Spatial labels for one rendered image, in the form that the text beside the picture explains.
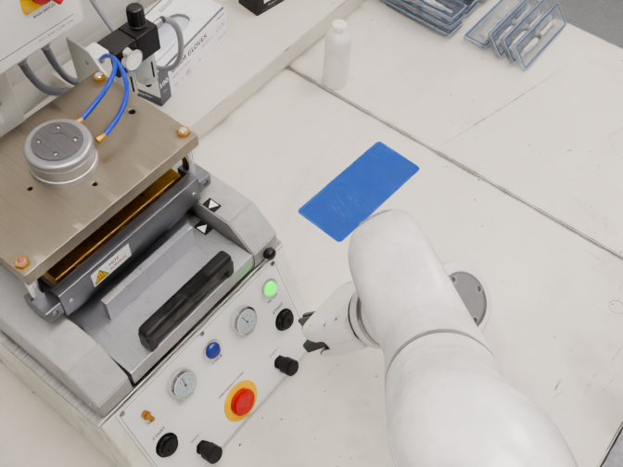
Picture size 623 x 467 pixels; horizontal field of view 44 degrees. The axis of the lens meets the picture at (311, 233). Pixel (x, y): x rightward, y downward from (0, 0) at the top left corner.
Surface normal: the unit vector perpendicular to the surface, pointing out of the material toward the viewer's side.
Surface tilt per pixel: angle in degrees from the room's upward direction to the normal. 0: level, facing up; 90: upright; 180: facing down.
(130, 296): 90
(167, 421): 65
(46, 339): 0
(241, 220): 40
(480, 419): 16
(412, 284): 21
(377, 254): 32
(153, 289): 0
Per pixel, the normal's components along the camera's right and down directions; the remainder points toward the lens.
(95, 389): 0.54, -0.11
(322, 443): 0.04, -0.58
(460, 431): -0.29, -0.63
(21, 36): 0.78, 0.52
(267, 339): 0.73, 0.22
